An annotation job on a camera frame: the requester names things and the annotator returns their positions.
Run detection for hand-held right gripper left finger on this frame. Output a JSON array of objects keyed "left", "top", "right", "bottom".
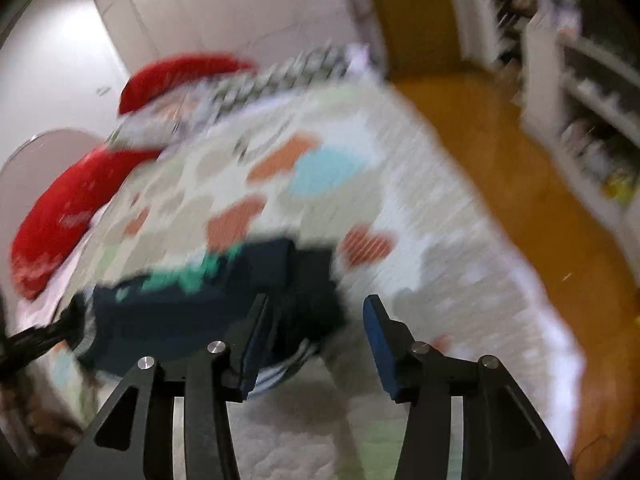
[{"left": 59, "top": 293, "right": 271, "bottom": 480}]

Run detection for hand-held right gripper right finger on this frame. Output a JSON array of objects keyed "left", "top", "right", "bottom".
[{"left": 363, "top": 294, "right": 574, "bottom": 480}]

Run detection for white shelf unit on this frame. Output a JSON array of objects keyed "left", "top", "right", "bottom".
[{"left": 480, "top": 0, "right": 640, "bottom": 256}]

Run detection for red pillow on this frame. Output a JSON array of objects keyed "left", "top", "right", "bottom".
[
  {"left": 11, "top": 146, "right": 162, "bottom": 302},
  {"left": 118, "top": 52, "right": 257, "bottom": 117}
]

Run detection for black and white checkered cloth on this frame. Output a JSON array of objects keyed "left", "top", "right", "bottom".
[{"left": 210, "top": 45, "right": 351, "bottom": 116}]

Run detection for dark navy pants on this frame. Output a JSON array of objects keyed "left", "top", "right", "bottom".
[{"left": 75, "top": 238, "right": 351, "bottom": 391}]

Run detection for wooden door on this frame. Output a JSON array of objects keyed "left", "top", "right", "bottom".
[{"left": 356, "top": 0, "right": 462, "bottom": 81}]

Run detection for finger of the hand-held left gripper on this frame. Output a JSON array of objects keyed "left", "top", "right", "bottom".
[{"left": 0, "top": 294, "right": 90, "bottom": 376}]

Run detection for heart-patterned quilted blanket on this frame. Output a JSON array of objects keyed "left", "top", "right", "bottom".
[{"left": 20, "top": 80, "right": 586, "bottom": 480}]

